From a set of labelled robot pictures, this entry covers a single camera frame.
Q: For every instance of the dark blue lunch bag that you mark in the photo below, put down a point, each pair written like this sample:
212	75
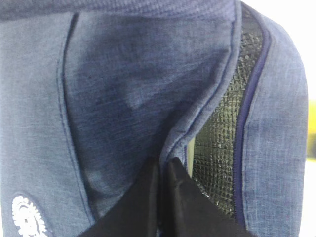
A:
90	89

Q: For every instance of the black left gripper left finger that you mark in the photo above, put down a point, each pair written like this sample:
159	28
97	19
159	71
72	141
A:
136	213

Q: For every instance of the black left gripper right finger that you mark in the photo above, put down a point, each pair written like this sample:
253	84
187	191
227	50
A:
188	212

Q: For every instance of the green lidded glass container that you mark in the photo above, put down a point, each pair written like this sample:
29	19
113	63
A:
190	151

